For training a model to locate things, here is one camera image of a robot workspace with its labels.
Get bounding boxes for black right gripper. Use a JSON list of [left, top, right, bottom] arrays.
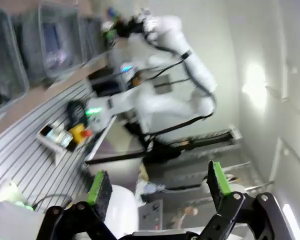
[[103, 14, 148, 49]]

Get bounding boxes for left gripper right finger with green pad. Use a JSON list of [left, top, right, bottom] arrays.
[[197, 161, 291, 240]]

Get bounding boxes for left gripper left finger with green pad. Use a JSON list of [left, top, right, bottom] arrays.
[[37, 170, 121, 240]]

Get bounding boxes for grey woven fabric basket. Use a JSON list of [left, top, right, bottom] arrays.
[[0, 9, 30, 120], [79, 15, 109, 64]]

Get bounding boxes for grey control box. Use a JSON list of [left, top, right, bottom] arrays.
[[138, 199, 164, 231]]

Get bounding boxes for clear plastic bins row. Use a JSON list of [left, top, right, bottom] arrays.
[[21, 3, 84, 81]]

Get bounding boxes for yellow emergency stop button box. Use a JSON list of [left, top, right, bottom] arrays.
[[69, 124, 93, 145]]

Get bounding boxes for white holder box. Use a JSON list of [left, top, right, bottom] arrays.
[[36, 124, 75, 165]]

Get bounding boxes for aluminium slotted base plate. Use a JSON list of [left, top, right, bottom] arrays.
[[0, 77, 117, 208]]

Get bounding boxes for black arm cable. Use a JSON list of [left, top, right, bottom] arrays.
[[129, 37, 217, 161]]

